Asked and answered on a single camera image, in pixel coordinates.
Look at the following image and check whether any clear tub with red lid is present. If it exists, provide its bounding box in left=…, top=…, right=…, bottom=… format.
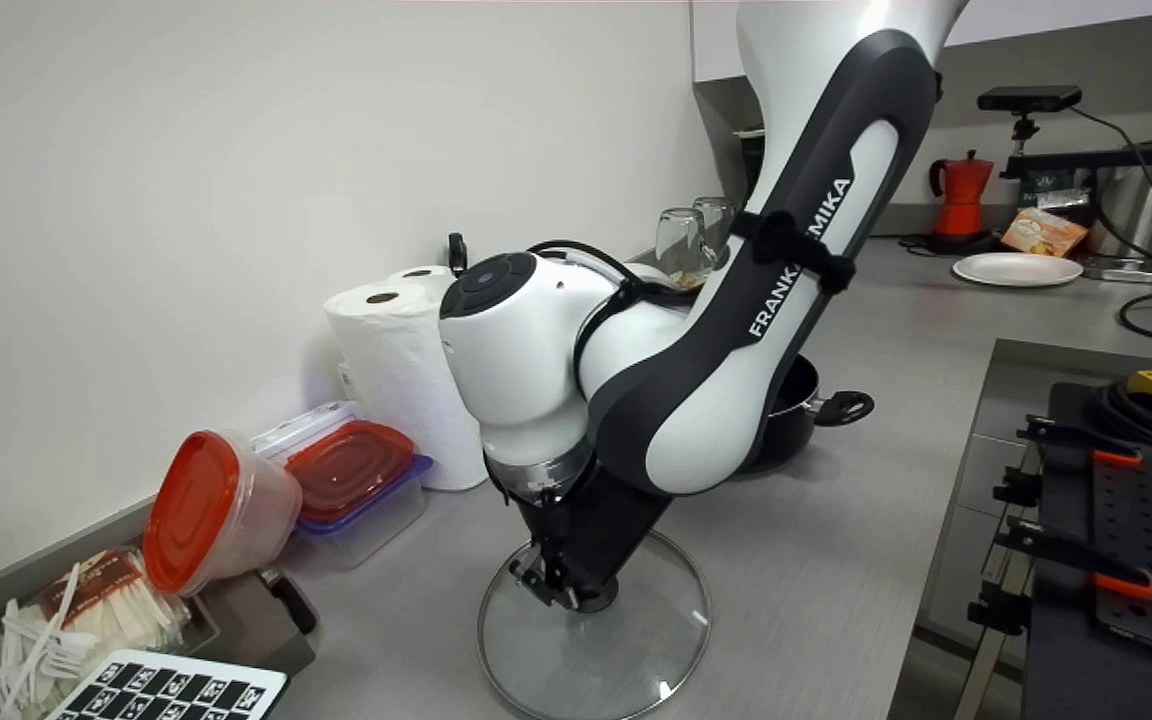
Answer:
left=140, top=427, right=310, bottom=602

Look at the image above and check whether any clear drinking glass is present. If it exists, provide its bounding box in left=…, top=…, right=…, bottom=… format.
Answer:
left=652, top=196, right=743, bottom=273

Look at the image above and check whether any orange snack packet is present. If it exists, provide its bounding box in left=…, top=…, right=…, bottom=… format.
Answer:
left=996, top=206, right=1091, bottom=260

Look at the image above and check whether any flat container with red lid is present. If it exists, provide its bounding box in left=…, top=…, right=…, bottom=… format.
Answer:
left=282, top=417, right=435, bottom=575

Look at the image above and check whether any black clamp orange handle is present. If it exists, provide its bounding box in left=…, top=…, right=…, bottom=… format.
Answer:
left=1012, top=413, right=1147, bottom=482
left=991, top=513, right=1152, bottom=613

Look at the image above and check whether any black camera on stand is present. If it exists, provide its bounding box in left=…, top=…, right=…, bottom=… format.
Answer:
left=972, top=85, right=1088, bottom=160

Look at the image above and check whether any black white checker board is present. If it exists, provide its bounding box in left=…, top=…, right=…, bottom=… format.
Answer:
left=45, top=647, right=294, bottom=720

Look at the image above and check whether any white dinner plate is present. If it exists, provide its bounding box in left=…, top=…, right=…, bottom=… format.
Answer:
left=948, top=247, right=1088, bottom=294

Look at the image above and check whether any red moka pot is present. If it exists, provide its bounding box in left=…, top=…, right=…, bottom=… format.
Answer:
left=924, top=150, right=996, bottom=247

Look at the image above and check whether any patterned kitchen towel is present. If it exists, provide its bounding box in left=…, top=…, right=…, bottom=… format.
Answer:
left=652, top=260, right=716, bottom=296

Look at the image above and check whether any grey metal tray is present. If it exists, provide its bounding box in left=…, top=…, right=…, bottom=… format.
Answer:
left=182, top=568, right=323, bottom=683

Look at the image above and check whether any large white paper towel roll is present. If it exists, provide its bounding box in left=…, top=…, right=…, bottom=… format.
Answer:
left=320, top=281, right=492, bottom=497

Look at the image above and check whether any black cooking pot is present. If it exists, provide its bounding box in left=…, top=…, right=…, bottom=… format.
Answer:
left=748, top=351, right=875, bottom=468

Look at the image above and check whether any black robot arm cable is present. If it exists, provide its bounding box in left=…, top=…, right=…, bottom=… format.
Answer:
left=524, top=210, right=864, bottom=351

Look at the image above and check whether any stainless steel pot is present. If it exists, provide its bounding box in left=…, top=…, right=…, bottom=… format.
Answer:
left=1088, top=155, right=1152, bottom=267

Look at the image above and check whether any white wall cabinet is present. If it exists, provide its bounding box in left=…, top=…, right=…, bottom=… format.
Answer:
left=689, top=0, right=1152, bottom=88

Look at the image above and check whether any glass pot lid black knob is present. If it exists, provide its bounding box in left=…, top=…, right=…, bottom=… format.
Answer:
left=474, top=527, right=716, bottom=720

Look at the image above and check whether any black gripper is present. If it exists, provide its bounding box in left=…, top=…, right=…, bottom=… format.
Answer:
left=503, top=454, right=675, bottom=621

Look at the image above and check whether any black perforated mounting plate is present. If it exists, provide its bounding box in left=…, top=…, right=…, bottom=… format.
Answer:
left=1022, top=381, right=1152, bottom=720

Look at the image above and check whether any clear plastic container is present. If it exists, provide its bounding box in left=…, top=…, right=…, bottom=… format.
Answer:
left=246, top=399, right=358, bottom=466

